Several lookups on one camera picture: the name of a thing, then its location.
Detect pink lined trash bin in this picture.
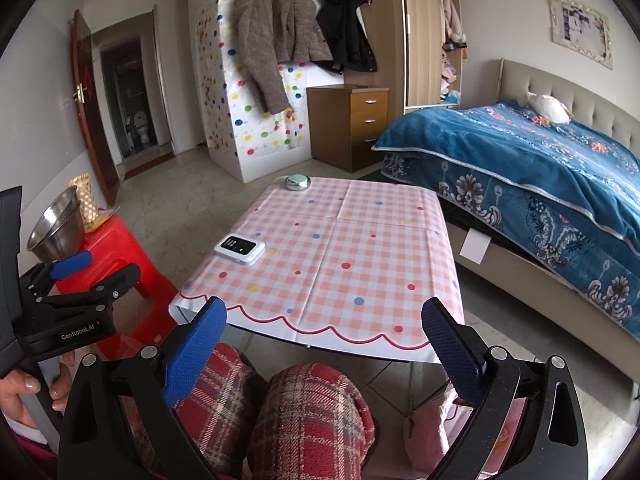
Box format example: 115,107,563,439
401,389,532,480

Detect left hand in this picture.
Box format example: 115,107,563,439
0,350,77,430

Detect steel bowl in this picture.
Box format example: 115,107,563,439
27,185,85,263

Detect gold woven basket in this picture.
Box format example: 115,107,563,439
68,174,99,226

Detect red plastic stool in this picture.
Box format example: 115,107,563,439
56,216,178,360

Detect white mobile wifi router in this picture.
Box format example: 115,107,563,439
214,233,266,266

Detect white paper tag on bed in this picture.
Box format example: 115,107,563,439
460,229,491,266

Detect red plaid trouser legs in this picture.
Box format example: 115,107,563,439
176,344,376,479

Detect pink checkered tablecloth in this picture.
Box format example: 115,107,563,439
168,178,464,363

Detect white toilet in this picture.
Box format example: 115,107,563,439
134,110,151,148

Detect green round tin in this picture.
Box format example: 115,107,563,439
284,174,311,192

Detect brown wooden door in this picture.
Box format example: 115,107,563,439
70,9,120,207

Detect blue floral bed blanket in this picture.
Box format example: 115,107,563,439
374,102,639,334

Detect white polka dot cabinet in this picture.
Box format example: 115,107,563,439
194,0,343,183

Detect wooden drawer cabinet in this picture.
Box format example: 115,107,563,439
307,84,390,172

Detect white pillow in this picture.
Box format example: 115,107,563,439
526,92,572,125

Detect brown quilted jacket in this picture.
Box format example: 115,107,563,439
233,0,332,115

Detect black jacket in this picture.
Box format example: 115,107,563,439
317,0,378,75

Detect tall wooden wardrobe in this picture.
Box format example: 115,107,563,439
344,0,466,122

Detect framed wall picture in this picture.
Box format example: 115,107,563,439
548,0,613,70

